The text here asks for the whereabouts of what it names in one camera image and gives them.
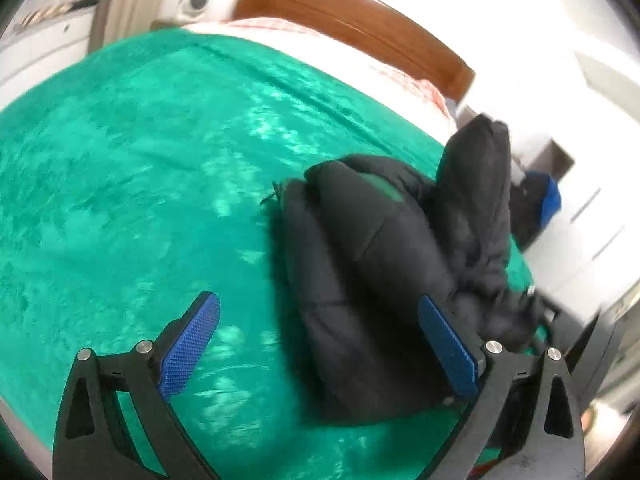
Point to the white desk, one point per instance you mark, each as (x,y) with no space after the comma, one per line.
(575,250)

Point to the brown wooden headboard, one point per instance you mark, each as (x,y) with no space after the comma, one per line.
(350,10)

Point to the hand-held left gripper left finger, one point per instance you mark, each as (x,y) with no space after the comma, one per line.
(187,347)

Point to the pink striped bedsheet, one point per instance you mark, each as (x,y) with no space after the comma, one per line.
(260,25)

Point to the round white appliance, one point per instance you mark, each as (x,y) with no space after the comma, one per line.
(197,2)

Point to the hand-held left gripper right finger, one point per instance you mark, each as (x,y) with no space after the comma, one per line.
(450,350)

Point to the black puffer jacket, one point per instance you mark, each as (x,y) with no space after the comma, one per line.
(360,260)

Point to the green fuzzy blanket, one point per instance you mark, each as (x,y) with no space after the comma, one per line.
(150,185)

